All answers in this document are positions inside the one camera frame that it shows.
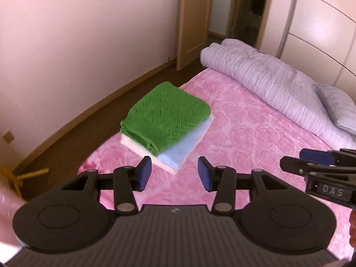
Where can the light blue folded garment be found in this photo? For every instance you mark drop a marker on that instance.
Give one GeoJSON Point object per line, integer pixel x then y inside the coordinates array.
{"type": "Point", "coordinates": [180, 150]}

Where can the white wardrobe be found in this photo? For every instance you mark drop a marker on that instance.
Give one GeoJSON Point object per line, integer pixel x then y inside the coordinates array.
{"type": "Point", "coordinates": [322, 30]}

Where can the person's pink clothing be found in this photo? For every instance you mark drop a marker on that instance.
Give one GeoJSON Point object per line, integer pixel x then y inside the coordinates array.
{"type": "Point", "coordinates": [7, 217]}

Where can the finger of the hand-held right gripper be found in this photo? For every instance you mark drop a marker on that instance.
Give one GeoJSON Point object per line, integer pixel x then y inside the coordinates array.
{"type": "Point", "coordinates": [294, 165]}
{"type": "Point", "coordinates": [317, 156]}

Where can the dark hanging garment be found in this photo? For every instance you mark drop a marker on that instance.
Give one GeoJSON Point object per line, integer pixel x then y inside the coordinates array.
{"type": "Point", "coordinates": [260, 1]}

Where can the wooden door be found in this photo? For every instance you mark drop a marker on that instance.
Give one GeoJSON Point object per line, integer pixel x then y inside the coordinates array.
{"type": "Point", "coordinates": [192, 25]}

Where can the rolled lilac duvet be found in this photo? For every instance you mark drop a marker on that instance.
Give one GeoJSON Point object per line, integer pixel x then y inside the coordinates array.
{"type": "Point", "coordinates": [264, 75]}

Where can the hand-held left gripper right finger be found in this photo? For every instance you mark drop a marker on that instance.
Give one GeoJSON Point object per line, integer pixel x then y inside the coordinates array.
{"type": "Point", "coordinates": [204, 173]}

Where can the grey pillow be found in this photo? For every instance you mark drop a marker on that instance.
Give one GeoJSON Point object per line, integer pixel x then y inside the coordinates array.
{"type": "Point", "coordinates": [339, 105]}

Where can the wooden stool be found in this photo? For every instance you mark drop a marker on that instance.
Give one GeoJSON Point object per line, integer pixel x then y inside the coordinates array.
{"type": "Point", "coordinates": [16, 179]}

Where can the white folded garment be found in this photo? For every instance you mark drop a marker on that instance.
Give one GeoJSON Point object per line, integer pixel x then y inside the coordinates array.
{"type": "Point", "coordinates": [133, 146]}

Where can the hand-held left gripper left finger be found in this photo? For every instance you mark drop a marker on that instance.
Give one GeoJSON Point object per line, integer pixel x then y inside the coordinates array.
{"type": "Point", "coordinates": [144, 173]}

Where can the pink floral blanket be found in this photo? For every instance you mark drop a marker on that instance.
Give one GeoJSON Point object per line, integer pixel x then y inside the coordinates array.
{"type": "Point", "coordinates": [250, 133]}

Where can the green towel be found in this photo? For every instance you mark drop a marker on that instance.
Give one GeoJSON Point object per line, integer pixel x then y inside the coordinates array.
{"type": "Point", "coordinates": [164, 116]}

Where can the person's right hand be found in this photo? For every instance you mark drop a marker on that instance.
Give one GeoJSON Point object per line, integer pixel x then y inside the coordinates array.
{"type": "Point", "coordinates": [352, 228]}

